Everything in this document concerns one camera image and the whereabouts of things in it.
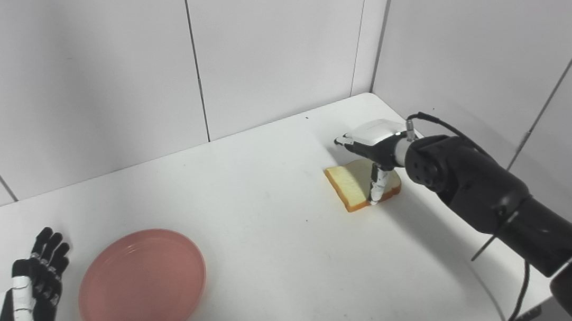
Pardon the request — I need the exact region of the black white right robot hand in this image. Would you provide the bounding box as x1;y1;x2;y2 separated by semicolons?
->
332;116;417;210

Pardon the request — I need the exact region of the pink round plate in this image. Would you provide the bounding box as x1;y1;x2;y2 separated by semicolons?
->
71;223;213;321

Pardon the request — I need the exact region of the slice of white bread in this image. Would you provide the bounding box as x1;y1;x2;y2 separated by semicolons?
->
323;155;405;215

